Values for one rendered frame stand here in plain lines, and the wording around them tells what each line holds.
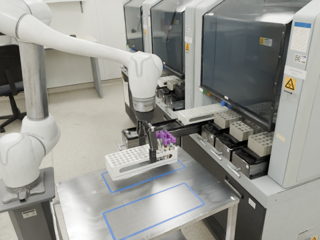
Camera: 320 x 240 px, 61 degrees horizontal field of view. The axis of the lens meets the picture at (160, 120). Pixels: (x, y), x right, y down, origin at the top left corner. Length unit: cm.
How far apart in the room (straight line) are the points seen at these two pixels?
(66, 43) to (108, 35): 388
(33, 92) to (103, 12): 364
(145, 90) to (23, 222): 89
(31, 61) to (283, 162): 117
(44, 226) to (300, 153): 122
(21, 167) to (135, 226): 61
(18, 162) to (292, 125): 114
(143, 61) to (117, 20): 400
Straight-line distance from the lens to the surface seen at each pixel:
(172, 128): 155
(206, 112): 164
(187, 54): 183
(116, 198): 109
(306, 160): 130
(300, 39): 110
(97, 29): 490
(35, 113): 142
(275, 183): 134
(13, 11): 114
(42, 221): 151
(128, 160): 111
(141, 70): 97
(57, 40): 108
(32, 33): 110
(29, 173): 137
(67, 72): 497
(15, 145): 132
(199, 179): 115
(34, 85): 137
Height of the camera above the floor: 153
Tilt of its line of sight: 26 degrees down
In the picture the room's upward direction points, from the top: 3 degrees counter-clockwise
